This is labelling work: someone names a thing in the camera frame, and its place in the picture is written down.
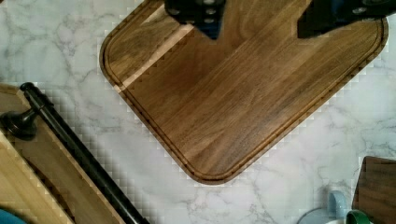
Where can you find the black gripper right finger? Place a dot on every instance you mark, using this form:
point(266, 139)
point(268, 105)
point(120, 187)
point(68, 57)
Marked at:
point(323, 16)

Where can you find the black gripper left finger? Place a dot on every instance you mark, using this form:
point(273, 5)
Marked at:
point(204, 15)

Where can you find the wooden drawer box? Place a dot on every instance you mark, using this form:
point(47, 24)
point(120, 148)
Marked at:
point(42, 183)

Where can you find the wooden cutting board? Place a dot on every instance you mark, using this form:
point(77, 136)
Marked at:
point(217, 105)

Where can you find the dark wooden block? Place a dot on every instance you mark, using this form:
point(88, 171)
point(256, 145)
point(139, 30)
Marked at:
point(375, 194)

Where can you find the light blue mug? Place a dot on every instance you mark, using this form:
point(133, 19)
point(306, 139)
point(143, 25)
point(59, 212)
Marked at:
point(334, 213)

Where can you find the green mug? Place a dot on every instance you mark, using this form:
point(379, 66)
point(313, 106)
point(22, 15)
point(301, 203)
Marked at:
point(357, 217)

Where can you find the blue plate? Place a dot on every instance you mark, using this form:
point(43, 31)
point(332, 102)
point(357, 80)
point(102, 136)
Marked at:
point(8, 218)

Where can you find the black drawer handle bar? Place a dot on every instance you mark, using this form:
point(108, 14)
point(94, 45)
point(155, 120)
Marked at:
point(28, 97)

